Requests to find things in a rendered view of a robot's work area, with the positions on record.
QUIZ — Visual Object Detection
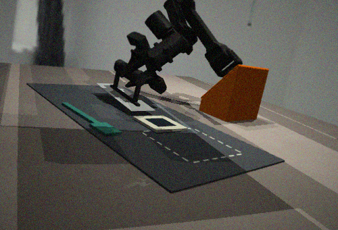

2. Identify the cream tile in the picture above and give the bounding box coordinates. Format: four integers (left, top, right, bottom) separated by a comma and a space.
133, 116, 188, 133

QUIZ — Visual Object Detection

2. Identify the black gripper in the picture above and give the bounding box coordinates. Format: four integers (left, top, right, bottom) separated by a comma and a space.
120, 31, 174, 94

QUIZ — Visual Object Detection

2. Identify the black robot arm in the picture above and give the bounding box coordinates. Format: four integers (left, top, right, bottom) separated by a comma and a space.
145, 0, 243, 78

